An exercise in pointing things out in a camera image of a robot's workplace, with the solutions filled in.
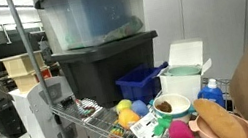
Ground yellow ball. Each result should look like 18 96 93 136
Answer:
114 97 134 116

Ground blue bottle white cap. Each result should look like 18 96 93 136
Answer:
195 76 227 112

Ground pink bowl with handles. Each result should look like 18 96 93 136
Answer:
187 107 248 138

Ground orange ball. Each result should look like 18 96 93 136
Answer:
116 106 143 131

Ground metal wire shelf rack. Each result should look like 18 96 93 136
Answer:
5 0 245 138

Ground clear storage tote grey lid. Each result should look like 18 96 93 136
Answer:
32 0 162 56

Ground small brown toy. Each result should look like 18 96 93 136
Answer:
155 100 174 115

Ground rainbow coloured toy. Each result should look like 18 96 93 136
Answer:
107 123 126 138

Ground white open carton box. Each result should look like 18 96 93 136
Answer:
154 36 219 107

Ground white bowl with teal base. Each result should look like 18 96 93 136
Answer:
151 89 198 129

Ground pink plush toy green leaves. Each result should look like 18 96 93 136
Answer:
151 111 196 138

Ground black floor cabinet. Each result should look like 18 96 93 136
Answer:
0 95 28 138

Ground dark grey storage tote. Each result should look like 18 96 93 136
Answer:
48 29 169 116

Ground blue ball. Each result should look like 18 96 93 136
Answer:
130 97 151 119

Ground blue plastic storage box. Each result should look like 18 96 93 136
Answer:
113 60 175 109

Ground green silicone lid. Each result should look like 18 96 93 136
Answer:
162 61 204 80

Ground white toy cabinet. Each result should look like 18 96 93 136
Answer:
8 71 91 138

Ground beige plastic bin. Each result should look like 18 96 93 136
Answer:
11 65 54 95
0 49 47 80

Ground brown bread-shaped plush doll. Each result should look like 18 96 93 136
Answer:
192 91 248 138

